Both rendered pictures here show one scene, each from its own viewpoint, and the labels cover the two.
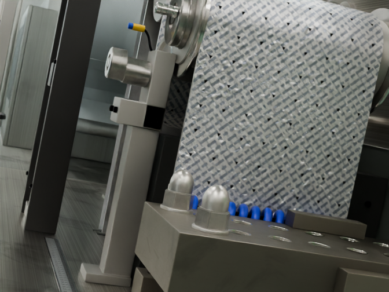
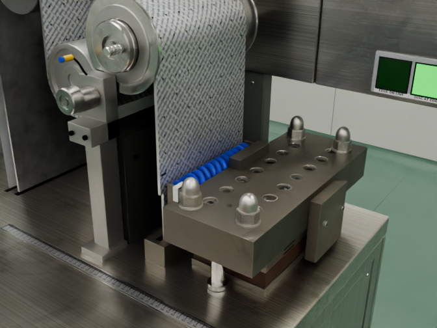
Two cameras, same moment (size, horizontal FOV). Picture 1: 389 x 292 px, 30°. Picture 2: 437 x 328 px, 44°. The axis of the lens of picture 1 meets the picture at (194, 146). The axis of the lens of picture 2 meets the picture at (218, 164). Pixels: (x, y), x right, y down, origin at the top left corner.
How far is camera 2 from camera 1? 0.55 m
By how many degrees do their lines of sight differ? 43
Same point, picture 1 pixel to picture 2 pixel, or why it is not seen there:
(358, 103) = (238, 62)
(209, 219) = (254, 219)
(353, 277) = (323, 204)
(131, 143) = (102, 155)
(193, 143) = (165, 145)
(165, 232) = (225, 237)
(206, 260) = (264, 245)
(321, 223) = (251, 157)
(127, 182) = (106, 183)
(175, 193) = (194, 198)
